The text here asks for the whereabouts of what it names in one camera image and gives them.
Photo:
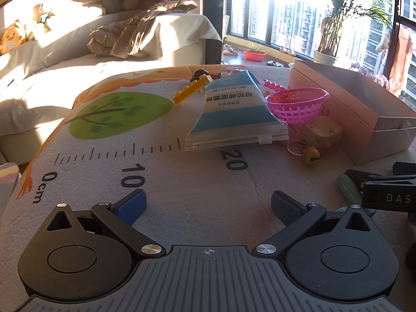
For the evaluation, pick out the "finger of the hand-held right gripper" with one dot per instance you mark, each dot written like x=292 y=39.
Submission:
x=404 y=169
x=356 y=175

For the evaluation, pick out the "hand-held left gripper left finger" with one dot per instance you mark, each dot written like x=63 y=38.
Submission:
x=131 y=206

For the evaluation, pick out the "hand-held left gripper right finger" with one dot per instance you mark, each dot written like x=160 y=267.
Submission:
x=287 y=206

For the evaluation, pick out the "green plastic toy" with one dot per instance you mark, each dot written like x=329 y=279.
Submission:
x=349 y=188

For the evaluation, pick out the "beige cube toy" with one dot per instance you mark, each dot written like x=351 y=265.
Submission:
x=321 y=131

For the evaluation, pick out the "pink cardboard box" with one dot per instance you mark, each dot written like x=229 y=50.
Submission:
x=364 y=113

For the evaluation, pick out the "pink plastic basket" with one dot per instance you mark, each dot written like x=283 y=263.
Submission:
x=297 y=107

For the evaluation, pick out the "blue white zip packet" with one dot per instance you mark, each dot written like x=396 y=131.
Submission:
x=227 y=110

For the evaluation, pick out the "yellow building block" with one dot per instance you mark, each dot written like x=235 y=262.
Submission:
x=191 y=89

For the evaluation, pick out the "black-haired toy doll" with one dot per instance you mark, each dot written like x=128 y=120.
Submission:
x=199 y=75

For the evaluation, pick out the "printed ruler play mat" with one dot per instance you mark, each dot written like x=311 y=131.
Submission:
x=130 y=169

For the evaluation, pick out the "purple orchid flowers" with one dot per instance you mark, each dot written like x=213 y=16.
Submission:
x=373 y=76

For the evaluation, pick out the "hanging orange cloth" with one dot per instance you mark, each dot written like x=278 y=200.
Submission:
x=404 y=58

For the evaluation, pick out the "white plant pot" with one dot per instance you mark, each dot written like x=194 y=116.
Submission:
x=325 y=58

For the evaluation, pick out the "small sill ornament pair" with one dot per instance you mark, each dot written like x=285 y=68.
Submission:
x=287 y=51

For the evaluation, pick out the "red flower pot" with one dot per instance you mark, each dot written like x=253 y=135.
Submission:
x=255 y=55

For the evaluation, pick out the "white sofa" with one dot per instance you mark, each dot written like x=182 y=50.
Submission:
x=39 y=81

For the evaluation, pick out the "tall green palm plant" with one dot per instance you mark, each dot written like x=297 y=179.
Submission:
x=338 y=16

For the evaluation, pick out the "small white sill ornaments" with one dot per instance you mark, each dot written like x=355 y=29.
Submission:
x=230 y=50

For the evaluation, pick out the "beige puffer jacket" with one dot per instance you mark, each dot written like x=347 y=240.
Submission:
x=130 y=32

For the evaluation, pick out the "grey plush toy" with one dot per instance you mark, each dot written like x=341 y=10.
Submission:
x=120 y=1

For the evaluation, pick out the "orange plush toy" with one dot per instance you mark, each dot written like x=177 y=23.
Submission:
x=11 y=39

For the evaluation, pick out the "small colourful toy figure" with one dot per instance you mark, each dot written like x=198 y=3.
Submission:
x=42 y=18

